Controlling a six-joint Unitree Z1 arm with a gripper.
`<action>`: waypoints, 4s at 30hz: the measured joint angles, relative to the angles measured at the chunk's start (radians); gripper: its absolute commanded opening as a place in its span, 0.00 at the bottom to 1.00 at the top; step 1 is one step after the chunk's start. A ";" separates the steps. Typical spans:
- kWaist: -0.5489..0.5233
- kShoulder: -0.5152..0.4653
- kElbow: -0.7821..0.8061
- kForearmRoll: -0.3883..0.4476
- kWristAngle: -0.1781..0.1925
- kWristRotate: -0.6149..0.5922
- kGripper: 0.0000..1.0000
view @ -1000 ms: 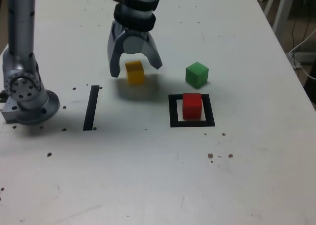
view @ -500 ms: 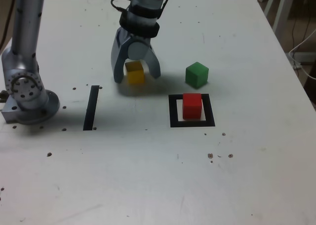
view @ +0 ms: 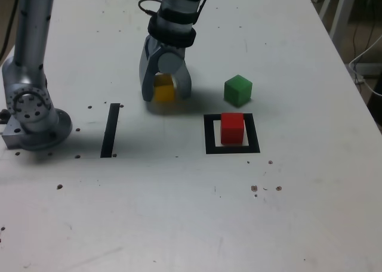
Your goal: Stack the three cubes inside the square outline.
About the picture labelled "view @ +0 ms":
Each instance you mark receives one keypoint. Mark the white chair frame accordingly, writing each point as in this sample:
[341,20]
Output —
[337,12]

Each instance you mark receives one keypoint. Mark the green cube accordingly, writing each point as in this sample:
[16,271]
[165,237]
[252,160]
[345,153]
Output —
[237,90]

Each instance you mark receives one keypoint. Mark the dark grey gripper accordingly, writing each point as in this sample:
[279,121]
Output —
[162,49]

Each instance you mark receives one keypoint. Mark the red cube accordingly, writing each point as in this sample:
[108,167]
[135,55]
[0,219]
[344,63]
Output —
[232,129]

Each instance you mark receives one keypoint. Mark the black tape strip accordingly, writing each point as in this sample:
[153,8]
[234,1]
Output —
[110,132]

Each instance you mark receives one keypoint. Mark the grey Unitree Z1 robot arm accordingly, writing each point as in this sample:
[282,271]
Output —
[33,45]

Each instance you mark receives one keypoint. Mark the yellow cube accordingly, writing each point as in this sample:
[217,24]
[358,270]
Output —
[164,93]

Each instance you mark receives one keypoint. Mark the black tape square outline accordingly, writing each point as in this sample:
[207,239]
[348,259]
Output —
[209,134]

